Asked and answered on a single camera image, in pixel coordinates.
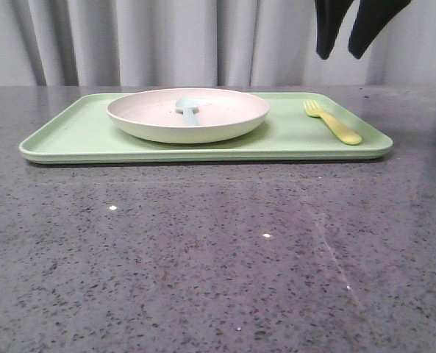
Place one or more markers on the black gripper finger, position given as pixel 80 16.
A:
pixel 372 17
pixel 329 17

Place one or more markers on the grey pleated curtain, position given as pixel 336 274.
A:
pixel 203 43

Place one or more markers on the beige round plastic plate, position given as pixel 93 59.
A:
pixel 223 114

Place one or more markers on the light green plastic tray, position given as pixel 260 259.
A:
pixel 83 133

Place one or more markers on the light blue plastic spoon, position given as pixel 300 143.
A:
pixel 187 107

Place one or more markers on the yellow plastic fork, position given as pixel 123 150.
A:
pixel 338 128

